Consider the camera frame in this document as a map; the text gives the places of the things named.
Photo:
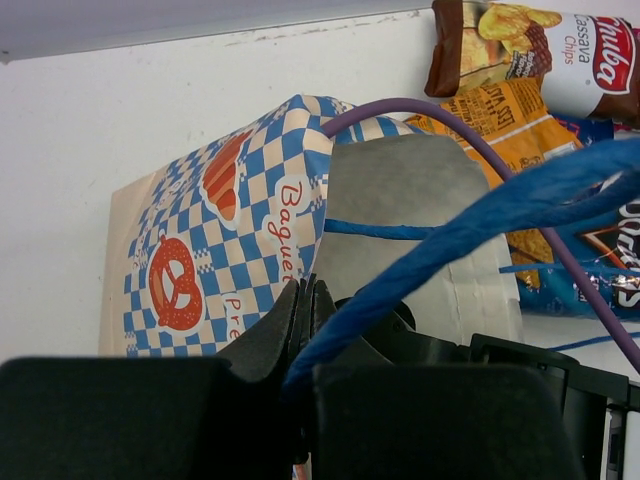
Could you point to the blue patterned paper bag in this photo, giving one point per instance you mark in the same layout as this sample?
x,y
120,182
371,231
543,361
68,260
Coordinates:
x,y
199,251

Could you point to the blue Doritos chip bag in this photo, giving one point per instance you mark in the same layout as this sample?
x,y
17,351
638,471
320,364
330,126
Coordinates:
x,y
607,249

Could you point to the brown cassava chips bag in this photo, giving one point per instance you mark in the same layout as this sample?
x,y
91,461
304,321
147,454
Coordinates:
x,y
588,66

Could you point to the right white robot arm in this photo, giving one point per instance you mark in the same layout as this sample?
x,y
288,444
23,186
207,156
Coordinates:
x,y
600,410

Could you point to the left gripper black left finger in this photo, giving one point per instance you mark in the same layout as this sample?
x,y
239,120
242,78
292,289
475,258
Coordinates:
x,y
202,417

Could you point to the orange snack packet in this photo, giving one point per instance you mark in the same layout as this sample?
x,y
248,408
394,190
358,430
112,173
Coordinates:
x,y
513,119

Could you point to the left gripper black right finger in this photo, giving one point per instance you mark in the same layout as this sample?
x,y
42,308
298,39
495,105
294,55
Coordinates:
x,y
398,404

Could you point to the pink Real snack packet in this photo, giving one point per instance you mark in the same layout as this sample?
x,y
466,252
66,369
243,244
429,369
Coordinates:
x,y
624,132

